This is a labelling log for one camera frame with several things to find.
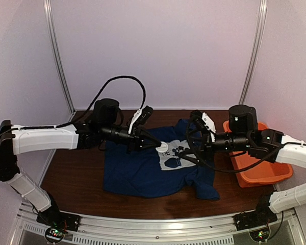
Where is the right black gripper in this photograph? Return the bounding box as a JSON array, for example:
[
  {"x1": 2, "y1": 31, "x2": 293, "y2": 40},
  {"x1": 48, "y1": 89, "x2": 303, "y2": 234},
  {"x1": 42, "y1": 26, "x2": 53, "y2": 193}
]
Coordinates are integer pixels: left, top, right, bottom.
[{"x1": 177, "y1": 127, "x2": 251, "y2": 168}]

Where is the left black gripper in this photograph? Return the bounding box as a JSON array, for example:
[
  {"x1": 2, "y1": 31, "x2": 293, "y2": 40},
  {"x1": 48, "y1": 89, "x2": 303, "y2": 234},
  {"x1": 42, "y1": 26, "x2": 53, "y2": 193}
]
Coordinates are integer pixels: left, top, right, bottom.
[{"x1": 100, "y1": 122, "x2": 161, "y2": 154}]

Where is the navy white clothing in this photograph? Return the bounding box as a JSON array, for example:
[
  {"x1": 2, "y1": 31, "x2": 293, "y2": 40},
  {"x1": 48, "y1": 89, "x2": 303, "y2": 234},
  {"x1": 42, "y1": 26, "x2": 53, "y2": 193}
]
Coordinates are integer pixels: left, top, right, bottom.
[{"x1": 103, "y1": 119, "x2": 220, "y2": 200}]

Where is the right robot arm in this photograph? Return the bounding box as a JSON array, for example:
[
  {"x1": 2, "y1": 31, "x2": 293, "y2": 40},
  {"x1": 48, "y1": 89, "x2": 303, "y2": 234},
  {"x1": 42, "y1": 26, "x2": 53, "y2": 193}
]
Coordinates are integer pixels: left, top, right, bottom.
[{"x1": 180, "y1": 105, "x2": 306, "y2": 174}]

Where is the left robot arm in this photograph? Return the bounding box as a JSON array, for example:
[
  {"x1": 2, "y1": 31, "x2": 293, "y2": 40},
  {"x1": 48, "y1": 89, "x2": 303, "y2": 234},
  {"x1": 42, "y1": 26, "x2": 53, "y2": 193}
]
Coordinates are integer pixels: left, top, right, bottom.
[{"x1": 0, "y1": 99, "x2": 168, "y2": 227}]

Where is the orange plastic bin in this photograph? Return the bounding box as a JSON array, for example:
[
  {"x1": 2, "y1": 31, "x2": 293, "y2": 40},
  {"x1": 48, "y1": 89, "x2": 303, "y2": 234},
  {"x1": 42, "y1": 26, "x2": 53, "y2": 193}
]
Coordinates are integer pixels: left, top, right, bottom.
[{"x1": 222, "y1": 121, "x2": 294, "y2": 188}]

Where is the right circuit board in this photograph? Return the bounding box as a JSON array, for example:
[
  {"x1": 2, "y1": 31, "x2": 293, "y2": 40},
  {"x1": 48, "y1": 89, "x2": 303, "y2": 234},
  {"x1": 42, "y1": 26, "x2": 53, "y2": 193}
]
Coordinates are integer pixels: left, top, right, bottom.
[{"x1": 249, "y1": 227, "x2": 270, "y2": 243}]

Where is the circuit board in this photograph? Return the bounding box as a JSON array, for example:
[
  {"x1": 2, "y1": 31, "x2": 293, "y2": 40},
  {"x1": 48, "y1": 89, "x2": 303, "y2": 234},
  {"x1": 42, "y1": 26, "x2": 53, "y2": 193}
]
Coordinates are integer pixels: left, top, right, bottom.
[
  {"x1": 249, "y1": 227, "x2": 270, "y2": 243},
  {"x1": 44, "y1": 227, "x2": 67, "y2": 243}
]

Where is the left circuit board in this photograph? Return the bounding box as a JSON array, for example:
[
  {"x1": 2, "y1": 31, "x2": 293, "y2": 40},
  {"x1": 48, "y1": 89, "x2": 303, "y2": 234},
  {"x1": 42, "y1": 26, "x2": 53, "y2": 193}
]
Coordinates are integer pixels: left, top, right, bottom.
[{"x1": 44, "y1": 227, "x2": 67, "y2": 243}]

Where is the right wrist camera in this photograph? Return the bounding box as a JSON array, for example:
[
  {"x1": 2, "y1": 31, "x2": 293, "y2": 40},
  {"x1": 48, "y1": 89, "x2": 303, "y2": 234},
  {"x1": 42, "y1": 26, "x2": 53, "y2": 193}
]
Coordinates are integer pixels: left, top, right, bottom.
[{"x1": 190, "y1": 110, "x2": 216, "y2": 142}]

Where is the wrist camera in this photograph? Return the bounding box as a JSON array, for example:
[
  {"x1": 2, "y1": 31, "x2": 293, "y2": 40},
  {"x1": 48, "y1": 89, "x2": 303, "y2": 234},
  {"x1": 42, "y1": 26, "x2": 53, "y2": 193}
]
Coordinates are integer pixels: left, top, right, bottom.
[
  {"x1": 190, "y1": 110, "x2": 216, "y2": 142},
  {"x1": 128, "y1": 106, "x2": 154, "y2": 134}
]

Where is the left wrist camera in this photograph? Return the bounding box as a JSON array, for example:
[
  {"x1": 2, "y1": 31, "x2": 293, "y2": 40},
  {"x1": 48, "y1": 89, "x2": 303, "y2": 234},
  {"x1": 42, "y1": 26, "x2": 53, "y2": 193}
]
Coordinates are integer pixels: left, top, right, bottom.
[{"x1": 128, "y1": 106, "x2": 154, "y2": 134}]

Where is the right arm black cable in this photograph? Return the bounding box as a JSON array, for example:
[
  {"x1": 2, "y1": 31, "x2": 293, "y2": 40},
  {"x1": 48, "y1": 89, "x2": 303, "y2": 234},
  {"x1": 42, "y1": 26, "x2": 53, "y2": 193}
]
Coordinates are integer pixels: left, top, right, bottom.
[{"x1": 185, "y1": 114, "x2": 286, "y2": 174}]

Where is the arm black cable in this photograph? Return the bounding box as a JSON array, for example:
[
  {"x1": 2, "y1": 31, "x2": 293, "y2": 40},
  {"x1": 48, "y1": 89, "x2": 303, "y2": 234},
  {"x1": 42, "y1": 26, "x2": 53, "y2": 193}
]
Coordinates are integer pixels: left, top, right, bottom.
[
  {"x1": 185, "y1": 114, "x2": 286, "y2": 174},
  {"x1": 0, "y1": 75, "x2": 146, "y2": 143}
]

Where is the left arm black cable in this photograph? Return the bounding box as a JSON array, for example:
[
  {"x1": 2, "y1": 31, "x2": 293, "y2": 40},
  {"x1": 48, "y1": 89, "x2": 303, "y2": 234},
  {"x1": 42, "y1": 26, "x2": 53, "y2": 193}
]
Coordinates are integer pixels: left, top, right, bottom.
[{"x1": 0, "y1": 75, "x2": 146, "y2": 143}]

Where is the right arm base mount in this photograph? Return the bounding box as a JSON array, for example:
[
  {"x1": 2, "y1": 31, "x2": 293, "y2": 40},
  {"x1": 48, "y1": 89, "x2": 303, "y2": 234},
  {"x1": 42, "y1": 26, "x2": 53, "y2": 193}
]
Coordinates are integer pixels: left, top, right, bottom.
[{"x1": 233, "y1": 210, "x2": 277, "y2": 231}]

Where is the right aluminium frame post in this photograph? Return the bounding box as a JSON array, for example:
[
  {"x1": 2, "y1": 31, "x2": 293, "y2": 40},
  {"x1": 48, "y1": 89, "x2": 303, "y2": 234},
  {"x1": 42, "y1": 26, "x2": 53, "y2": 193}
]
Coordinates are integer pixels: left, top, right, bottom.
[{"x1": 238, "y1": 0, "x2": 268, "y2": 105}]

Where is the aluminium frame post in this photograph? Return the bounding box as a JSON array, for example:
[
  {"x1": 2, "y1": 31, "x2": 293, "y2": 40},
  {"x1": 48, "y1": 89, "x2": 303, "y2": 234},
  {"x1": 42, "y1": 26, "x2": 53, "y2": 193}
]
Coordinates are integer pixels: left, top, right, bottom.
[
  {"x1": 238, "y1": 0, "x2": 268, "y2": 105},
  {"x1": 43, "y1": 0, "x2": 75, "y2": 113}
]

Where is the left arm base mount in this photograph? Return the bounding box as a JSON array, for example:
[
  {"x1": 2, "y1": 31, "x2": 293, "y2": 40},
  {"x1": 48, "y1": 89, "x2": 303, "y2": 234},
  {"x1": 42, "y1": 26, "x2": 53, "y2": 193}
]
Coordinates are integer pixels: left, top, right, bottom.
[{"x1": 36, "y1": 212, "x2": 81, "y2": 232}]

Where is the front aluminium rail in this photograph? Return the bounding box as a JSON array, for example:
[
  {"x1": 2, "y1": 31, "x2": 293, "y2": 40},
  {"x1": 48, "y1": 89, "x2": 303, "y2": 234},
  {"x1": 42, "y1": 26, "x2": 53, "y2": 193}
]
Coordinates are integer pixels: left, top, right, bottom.
[{"x1": 8, "y1": 202, "x2": 306, "y2": 244}]

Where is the left aluminium frame post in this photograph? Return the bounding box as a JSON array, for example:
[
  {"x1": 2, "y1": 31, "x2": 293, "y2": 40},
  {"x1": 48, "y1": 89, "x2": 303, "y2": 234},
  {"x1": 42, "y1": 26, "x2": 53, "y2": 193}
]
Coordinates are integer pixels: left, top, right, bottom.
[{"x1": 43, "y1": 0, "x2": 75, "y2": 113}]

